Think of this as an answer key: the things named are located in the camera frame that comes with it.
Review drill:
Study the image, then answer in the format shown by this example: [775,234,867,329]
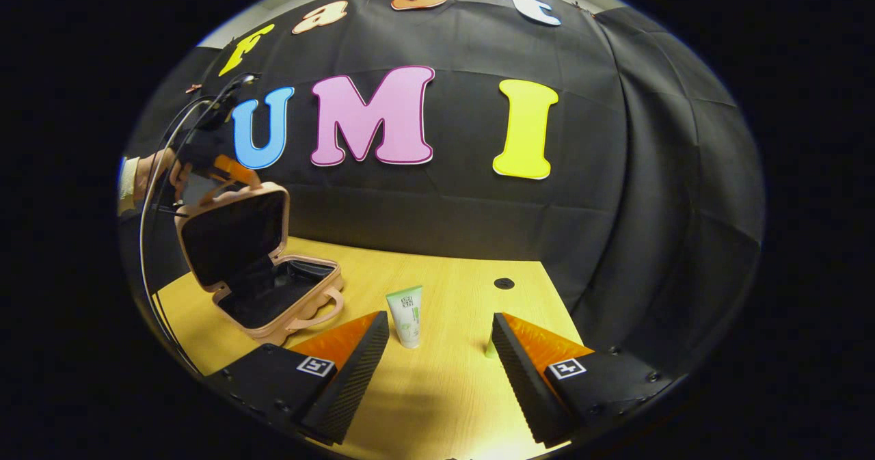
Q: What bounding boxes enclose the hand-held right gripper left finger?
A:
[205,310,390,447]

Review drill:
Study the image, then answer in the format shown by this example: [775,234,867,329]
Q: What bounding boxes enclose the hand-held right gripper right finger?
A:
[492,312,686,448]

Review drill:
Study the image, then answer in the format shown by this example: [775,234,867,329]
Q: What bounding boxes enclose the pink suitcase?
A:
[174,172,346,347]

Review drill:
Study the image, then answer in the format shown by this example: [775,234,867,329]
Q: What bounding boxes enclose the white tube with green label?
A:
[386,286,423,349]

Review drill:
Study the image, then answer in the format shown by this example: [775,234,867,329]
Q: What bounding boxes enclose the black cable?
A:
[139,72,260,377]

